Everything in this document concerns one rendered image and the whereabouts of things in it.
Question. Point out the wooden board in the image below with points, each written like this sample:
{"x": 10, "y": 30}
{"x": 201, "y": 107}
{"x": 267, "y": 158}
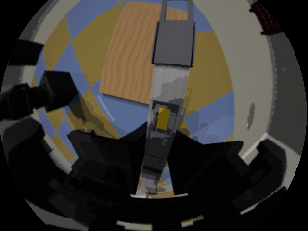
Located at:
{"x": 128, "y": 70}

